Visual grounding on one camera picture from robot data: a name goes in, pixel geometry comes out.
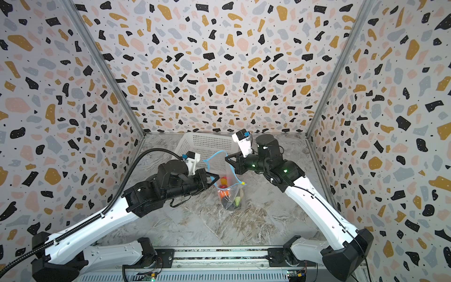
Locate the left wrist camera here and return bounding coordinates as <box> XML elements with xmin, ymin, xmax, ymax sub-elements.
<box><xmin>182</xmin><ymin>151</ymin><xmax>201</xmax><ymax>176</ymax></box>

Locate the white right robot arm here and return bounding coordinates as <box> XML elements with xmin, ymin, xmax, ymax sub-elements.
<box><xmin>225</xmin><ymin>129</ymin><xmax>374</xmax><ymax>282</ymax></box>

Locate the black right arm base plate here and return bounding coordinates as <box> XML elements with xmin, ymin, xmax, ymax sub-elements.
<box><xmin>265</xmin><ymin>247</ymin><xmax>317</xmax><ymax>268</ymax></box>

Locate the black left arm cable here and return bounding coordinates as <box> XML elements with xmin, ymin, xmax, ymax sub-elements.
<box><xmin>0</xmin><ymin>147</ymin><xmax>182</xmax><ymax>279</ymax></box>

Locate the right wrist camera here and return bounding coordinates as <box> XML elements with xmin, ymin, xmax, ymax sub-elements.
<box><xmin>232</xmin><ymin>129</ymin><xmax>253</xmax><ymax>157</ymax></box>

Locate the aluminium right corner post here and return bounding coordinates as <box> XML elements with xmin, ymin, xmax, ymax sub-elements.
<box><xmin>306</xmin><ymin>0</ymin><xmax>374</xmax><ymax>139</ymax></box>

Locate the red toy chili pepper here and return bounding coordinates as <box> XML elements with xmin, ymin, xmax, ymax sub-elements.
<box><xmin>218</xmin><ymin>176</ymin><xmax>229</xmax><ymax>189</ymax></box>

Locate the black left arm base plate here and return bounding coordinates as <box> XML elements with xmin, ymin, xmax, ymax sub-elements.
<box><xmin>124</xmin><ymin>249</ymin><xmax>175</xmax><ymax>269</ymax></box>

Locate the clear zip top bag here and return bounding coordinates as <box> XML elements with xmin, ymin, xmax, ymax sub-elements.
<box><xmin>204</xmin><ymin>150</ymin><xmax>245</xmax><ymax>212</ymax></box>

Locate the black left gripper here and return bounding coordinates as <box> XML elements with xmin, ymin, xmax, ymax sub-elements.
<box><xmin>165</xmin><ymin>167</ymin><xmax>221</xmax><ymax>202</ymax></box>

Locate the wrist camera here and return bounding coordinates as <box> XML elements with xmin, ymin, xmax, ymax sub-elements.
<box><xmin>182</xmin><ymin>151</ymin><xmax>201</xmax><ymax>176</ymax></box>
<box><xmin>232</xmin><ymin>129</ymin><xmax>253</xmax><ymax>157</ymax></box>

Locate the aluminium front rail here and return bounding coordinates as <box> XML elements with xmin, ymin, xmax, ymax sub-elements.
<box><xmin>68</xmin><ymin>244</ymin><xmax>369</xmax><ymax>282</ymax></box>

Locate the aluminium left corner post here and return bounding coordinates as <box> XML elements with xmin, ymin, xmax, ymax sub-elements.
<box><xmin>61</xmin><ymin>1</ymin><xmax>146</xmax><ymax>139</ymax></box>

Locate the orange toy fruit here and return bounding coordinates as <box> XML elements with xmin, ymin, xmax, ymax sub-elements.
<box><xmin>218</xmin><ymin>190</ymin><xmax>230</xmax><ymax>201</ymax></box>

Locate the white plastic basket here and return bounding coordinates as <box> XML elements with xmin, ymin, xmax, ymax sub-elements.
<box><xmin>175</xmin><ymin>132</ymin><xmax>240</xmax><ymax>168</ymax></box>

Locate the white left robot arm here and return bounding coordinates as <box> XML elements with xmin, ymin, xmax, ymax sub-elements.
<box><xmin>32</xmin><ymin>159</ymin><xmax>220</xmax><ymax>282</ymax></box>

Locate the aluminium corner post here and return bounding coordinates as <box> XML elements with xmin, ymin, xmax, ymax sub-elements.
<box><xmin>61</xmin><ymin>1</ymin><xmax>146</xmax><ymax>139</ymax></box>
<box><xmin>306</xmin><ymin>0</ymin><xmax>374</xmax><ymax>139</ymax></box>

